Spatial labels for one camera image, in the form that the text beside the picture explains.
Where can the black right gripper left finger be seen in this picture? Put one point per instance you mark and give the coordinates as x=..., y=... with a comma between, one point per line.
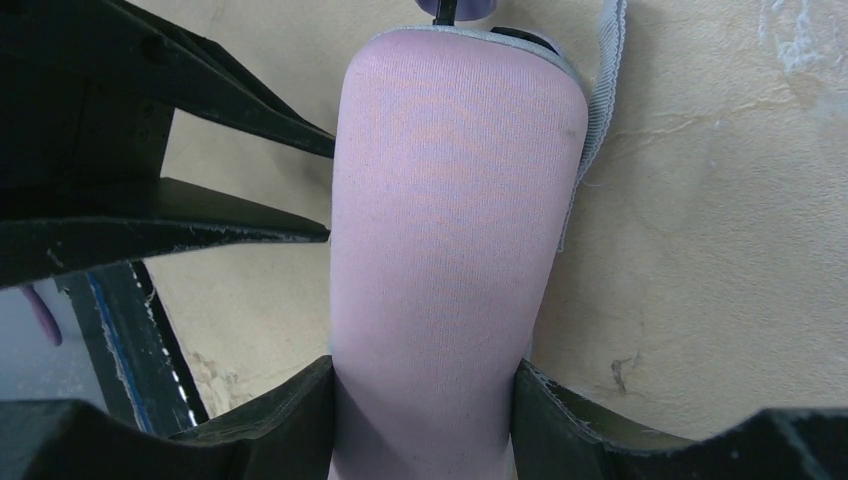
x=286, y=433

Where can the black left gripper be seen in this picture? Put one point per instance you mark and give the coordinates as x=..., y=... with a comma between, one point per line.
x=83, y=139

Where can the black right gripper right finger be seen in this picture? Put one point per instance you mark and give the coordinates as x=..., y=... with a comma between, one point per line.
x=560, y=434

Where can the pink umbrella case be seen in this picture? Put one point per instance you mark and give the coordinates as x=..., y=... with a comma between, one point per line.
x=457, y=157

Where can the purple umbrella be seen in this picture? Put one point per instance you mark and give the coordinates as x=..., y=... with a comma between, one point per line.
x=448, y=12

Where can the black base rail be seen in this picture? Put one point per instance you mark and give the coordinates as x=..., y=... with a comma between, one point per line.
x=141, y=371

